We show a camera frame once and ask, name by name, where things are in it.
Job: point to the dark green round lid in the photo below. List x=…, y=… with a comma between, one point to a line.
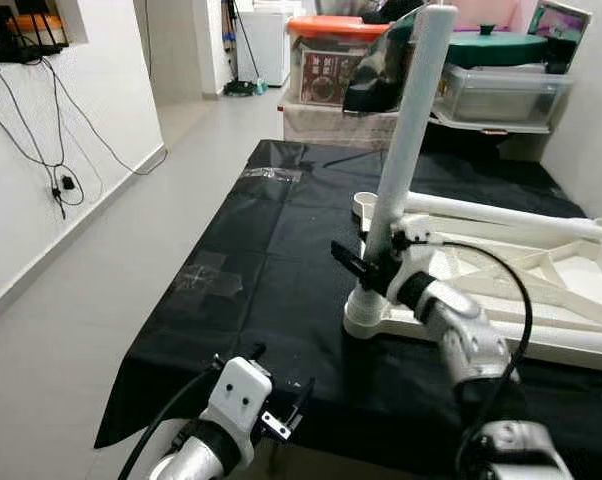
x=496, y=48

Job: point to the white plastic table leg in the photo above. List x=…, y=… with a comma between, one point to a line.
x=481, y=213
x=413, y=140

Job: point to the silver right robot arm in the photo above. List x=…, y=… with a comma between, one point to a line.
x=466, y=335

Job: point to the teal plastic scoop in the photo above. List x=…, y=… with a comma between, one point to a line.
x=262, y=87

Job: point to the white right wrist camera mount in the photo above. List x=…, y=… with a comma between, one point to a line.
x=413, y=255

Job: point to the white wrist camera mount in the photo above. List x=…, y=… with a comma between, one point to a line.
x=413, y=255
x=239, y=395

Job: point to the pink plastic box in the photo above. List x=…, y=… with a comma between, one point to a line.
x=486, y=12

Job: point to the black bag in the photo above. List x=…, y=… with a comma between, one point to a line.
x=373, y=85

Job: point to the orange plastic lid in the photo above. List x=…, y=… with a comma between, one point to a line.
x=336, y=27

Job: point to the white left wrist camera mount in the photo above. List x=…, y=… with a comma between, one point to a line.
x=239, y=395

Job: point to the white cabinet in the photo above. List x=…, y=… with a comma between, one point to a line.
x=268, y=45

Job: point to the black round basin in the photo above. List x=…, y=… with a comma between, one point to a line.
x=471, y=138

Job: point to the grey framed picture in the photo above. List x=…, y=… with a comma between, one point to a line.
x=559, y=24

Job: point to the clear tape patch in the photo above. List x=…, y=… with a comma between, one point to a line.
x=206, y=278
x=271, y=175

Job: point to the clear plastic storage box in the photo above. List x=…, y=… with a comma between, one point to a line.
x=506, y=98

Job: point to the black wall shelf rack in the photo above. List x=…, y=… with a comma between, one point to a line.
x=21, y=38

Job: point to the black tablecloth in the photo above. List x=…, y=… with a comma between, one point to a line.
x=261, y=320

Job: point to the cream plastic table top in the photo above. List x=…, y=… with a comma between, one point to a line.
x=501, y=295

